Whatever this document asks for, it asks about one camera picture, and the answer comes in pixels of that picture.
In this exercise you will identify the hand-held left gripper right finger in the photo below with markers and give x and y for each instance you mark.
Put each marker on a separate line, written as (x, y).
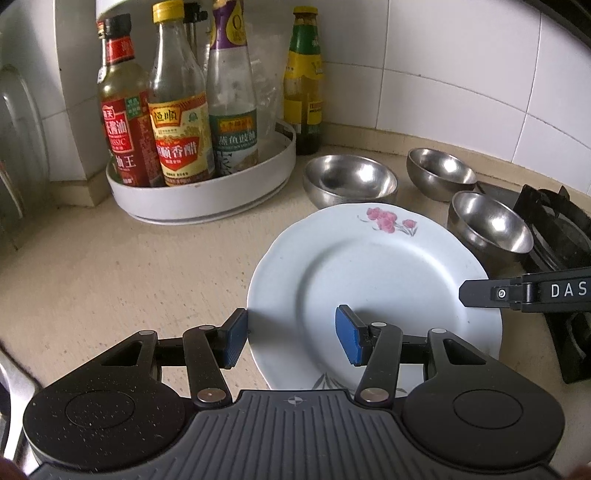
(348, 335)

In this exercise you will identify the yellow cap vinegar bottle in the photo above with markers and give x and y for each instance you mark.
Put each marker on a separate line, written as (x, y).
(182, 138)

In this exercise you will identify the white plate grey leaf print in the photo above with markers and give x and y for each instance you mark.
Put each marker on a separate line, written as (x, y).
(351, 277)

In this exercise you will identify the steel sink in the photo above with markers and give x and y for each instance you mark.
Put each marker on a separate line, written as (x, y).
(14, 397)

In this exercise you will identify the purple label sauce bottle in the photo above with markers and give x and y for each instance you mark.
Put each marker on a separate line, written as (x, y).
(233, 134)

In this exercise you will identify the white two-tier rotating rack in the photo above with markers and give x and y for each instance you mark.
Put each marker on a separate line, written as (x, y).
(207, 203)

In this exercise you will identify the black gas stove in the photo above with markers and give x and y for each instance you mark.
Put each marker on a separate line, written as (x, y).
(563, 240)

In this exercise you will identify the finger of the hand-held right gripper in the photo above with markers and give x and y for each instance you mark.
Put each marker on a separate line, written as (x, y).
(485, 291)

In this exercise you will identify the green yellow label bottle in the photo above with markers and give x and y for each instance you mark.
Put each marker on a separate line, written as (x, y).
(304, 92)

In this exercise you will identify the red label soy sauce bottle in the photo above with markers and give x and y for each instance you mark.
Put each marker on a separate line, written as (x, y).
(127, 138)

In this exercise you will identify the clear glass bowl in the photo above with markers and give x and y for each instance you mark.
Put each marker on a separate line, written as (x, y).
(18, 138)

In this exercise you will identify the small steel bowl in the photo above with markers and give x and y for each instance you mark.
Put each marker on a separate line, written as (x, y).
(489, 226)
(438, 173)

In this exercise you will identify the large steel bowl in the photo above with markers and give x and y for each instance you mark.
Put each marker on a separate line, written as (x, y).
(346, 177)

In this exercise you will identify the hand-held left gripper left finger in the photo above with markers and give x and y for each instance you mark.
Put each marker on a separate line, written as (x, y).
(235, 338)

